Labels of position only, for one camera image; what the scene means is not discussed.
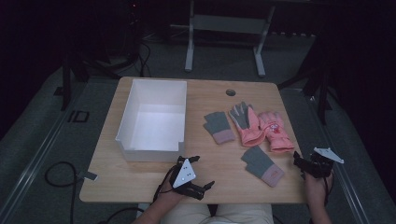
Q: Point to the person's right hand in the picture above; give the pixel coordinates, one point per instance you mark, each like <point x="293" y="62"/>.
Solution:
<point x="316" y="186"/>

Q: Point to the black metal stand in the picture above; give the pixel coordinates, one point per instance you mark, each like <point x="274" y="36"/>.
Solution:
<point x="67" y="81"/>
<point x="322" y="87"/>

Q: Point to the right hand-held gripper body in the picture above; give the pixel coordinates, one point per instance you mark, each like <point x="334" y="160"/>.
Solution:
<point x="322" y="161"/>

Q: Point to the pink glove grey palm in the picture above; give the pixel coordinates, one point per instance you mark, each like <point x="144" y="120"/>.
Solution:
<point x="250" y="124"/>

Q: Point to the grey knit glove pink cuff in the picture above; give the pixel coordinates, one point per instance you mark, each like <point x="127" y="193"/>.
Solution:
<point x="260" y="163"/>
<point x="218" y="124"/>

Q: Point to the person's left hand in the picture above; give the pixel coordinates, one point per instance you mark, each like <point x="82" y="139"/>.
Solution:
<point x="169" y="189"/>

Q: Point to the grey bracket on table edge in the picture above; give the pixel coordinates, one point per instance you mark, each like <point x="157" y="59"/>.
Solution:
<point x="88" y="176"/>

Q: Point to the black rectangular floor bracket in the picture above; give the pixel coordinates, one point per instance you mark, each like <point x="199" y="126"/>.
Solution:
<point x="78" y="116"/>

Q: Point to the person's legs in beige trousers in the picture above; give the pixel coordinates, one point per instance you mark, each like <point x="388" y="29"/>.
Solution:
<point x="218" y="214"/>

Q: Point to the white box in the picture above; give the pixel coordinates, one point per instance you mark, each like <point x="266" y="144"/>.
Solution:
<point x="155" y="124"/>

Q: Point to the white metal desk frame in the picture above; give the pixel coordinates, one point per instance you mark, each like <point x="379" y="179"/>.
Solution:
<point x="227" y="25"/>

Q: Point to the wooden table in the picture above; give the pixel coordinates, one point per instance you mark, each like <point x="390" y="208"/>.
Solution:
<point x="214" y="102"/>

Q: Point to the pink glove with print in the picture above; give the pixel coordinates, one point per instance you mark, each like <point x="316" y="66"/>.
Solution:
<point x="275" y="130"/>

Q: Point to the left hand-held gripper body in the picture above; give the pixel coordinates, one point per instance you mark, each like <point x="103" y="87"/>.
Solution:
<point x="184" y="175"/>

